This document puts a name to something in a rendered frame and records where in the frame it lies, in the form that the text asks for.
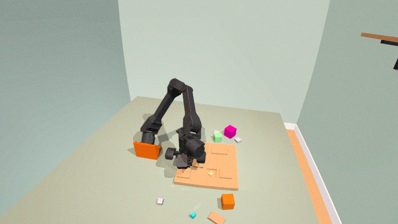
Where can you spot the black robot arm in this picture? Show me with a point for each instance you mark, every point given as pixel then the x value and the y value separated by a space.
pixel 191 123

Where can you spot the magenta cube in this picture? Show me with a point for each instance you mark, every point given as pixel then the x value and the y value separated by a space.
pixel 230 131

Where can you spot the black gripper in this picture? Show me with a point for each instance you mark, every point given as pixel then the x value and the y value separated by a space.
pixel 172 152

